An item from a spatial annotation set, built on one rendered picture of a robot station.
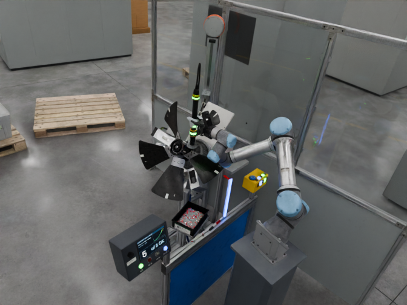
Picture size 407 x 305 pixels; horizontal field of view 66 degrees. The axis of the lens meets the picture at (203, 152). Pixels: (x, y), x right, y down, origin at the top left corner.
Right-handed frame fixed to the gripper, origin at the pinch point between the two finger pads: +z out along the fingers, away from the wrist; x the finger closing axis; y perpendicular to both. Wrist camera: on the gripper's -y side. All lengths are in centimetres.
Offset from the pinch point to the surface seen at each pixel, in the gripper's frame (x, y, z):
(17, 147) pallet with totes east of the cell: -36, 144, 258
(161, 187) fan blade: -22, 49, 1
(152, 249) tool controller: -68, 31, -45
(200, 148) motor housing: 12.6, 30.0, -0.2
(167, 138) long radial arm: 8.1, 34.8, 30.4
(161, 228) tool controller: -61, 23, -43
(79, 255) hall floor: -61, 148, 64
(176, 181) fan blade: -12.8, 45.3, -3.4
